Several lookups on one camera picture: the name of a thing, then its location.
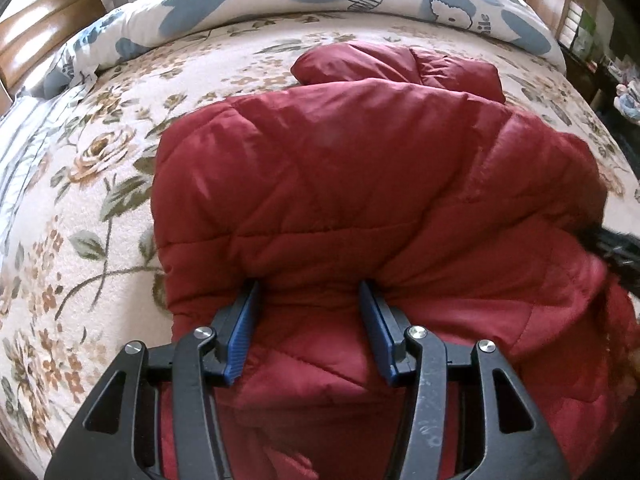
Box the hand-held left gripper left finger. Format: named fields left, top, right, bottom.
left=44, top=279, right=263, bottom=480

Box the grey striped pillow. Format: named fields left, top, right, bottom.
left=0, top=95, right=58, bottom=261

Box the red quilted jacket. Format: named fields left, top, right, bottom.
left=150, top=42, right=640, bottom=480

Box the wooden headboard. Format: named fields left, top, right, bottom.
left=0, top=0, right=108, bottom=116

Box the cluttered dark shelf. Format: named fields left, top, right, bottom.
left=557, top=0, right=640, bottom=126

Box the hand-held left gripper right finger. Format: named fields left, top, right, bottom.
left=359, top=280, right=572, bottom=480

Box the floral fleece blanket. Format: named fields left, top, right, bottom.
left=0, top=10, right=640, bottom=461

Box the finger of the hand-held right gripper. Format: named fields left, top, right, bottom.
left=575, top=224, right=640, bottom=302

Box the blue flower print duvet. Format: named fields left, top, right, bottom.
left=42, top=0, right=568, bottom=98

